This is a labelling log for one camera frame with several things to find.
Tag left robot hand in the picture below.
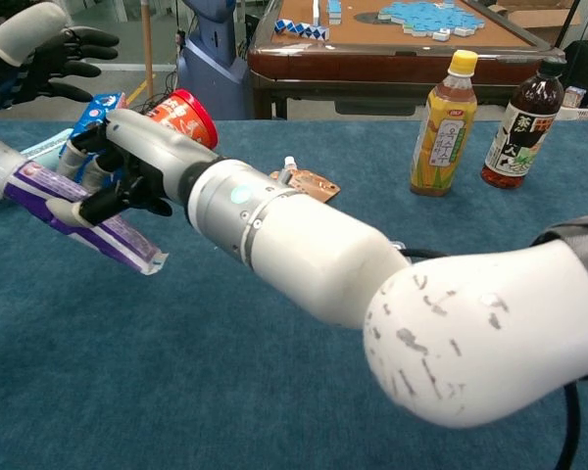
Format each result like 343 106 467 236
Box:
0 1 122 121

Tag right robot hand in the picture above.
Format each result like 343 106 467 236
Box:
46 108 221 229

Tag purple white toothpaste tube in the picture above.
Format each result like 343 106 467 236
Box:
0 161 170 276

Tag red orange noodle cup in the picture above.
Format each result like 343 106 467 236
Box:
144 88 220 151

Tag blue cookie box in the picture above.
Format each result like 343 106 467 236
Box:
58 91 129 197

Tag wooden pole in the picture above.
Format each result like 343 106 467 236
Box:
140 0 156 99

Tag orange spouted drink pouch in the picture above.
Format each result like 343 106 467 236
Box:
268 156 342 203

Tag blue white snake puzzle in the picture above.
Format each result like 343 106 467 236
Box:
272 18 330 41

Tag brown mahjong table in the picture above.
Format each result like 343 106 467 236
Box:
247 0 567 121

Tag yellow capped tea bottle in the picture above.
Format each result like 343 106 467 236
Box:
410 49 479 198

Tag blue mahjong tile pile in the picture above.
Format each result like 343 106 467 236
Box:
376 0 486 42

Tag dark tea bottle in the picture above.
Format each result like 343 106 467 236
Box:
479 56 565 190

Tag cardboard box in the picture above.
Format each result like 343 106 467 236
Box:
487 0 582 28

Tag small printed carton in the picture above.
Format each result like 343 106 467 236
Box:
563 85 588 109

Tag black slanted pole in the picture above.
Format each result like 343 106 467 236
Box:
554 0 582 49

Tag white basket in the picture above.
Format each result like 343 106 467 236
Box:
556 104 588 122

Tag black floor cables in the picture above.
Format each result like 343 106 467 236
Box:
126 70 180 118

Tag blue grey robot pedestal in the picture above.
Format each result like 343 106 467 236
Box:
175 0 251 121

